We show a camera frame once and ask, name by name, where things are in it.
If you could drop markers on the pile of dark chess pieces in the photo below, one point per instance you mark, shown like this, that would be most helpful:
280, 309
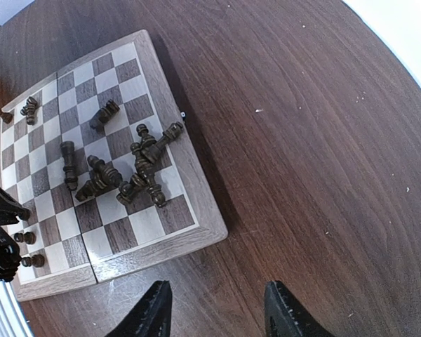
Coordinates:
45, 164

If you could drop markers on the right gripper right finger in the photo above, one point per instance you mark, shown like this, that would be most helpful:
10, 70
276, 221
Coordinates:
286, 316

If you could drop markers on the wooden chess board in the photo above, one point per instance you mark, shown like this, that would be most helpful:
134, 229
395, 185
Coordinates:
165, 210

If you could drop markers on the dark pawn chess piece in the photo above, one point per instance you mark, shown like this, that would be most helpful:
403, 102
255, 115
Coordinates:
6, 117

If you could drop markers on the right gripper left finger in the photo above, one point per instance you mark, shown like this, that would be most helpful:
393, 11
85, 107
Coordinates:
151, 316

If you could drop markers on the dark pawn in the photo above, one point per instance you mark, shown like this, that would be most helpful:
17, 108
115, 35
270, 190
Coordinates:
37, 260
25, 237

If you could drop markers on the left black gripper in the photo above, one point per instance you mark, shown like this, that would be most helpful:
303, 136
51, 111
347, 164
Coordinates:
11, 212

